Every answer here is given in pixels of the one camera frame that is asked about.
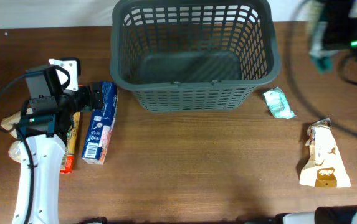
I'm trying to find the mint green small packet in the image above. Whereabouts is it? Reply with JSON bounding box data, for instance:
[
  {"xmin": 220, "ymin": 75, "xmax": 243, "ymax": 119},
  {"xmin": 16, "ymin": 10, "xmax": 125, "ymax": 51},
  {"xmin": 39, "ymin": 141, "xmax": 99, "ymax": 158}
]
[{"xmin": 263, "ymin": 87, "xmax": 295, "ymax": 119}]

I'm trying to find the beige brown snack bag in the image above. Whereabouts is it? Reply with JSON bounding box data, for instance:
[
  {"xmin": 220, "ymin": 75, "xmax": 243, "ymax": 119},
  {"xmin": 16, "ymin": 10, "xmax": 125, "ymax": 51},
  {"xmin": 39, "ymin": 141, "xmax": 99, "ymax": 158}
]
[{"xmin": 299, "ymin": 118, "xmax": 351, "ymax": 188}]

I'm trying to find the green Nescafe coffee bag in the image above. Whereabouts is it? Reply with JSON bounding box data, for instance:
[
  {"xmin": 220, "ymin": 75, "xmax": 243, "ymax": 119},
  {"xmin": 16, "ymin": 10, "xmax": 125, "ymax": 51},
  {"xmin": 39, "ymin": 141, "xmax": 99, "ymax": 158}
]
[{"xmin": 307, "ymin": 0, "xmax": 338, "ymax": 73}]

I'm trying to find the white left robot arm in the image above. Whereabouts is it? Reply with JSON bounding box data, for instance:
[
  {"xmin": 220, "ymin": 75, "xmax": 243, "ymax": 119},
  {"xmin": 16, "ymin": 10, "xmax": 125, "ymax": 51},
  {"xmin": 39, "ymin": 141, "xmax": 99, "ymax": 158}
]
[{"xmin": 12, "ymin": 83, "xmax": 103, "ymax": 223}]

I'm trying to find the blue rectangular carton box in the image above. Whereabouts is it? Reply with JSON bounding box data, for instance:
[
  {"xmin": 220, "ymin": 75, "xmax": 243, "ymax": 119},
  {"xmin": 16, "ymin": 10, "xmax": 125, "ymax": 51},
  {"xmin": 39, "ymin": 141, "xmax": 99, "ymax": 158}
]
[{"xmin": 82, "ymin": 82, "xmax": 118, "ymax": 165}]

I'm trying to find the yellow orange snack packet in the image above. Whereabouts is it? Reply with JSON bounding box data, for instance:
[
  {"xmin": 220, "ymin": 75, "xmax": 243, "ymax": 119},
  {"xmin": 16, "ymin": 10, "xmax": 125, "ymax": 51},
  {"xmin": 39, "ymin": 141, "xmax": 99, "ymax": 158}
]
[{"xmin": 60, "ymin": 112, "xmax": 80, "ymax": 174}]

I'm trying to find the beige bread bag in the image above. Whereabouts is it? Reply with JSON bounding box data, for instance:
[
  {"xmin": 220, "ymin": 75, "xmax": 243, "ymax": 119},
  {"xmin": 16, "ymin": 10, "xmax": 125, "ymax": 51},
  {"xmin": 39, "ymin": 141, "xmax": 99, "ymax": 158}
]
[{"xmin": 1, "ymin": 111, "xmax": 23, "ymax": 163}]

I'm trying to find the dark grey plastic basket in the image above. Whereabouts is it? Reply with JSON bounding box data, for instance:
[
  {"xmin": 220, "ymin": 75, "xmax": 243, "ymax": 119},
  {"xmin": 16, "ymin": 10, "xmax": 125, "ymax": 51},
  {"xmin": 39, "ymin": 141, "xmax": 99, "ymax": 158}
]
[{"xmin": 110, "ymin": 0, "xmax": 281, "ymax": 113}]

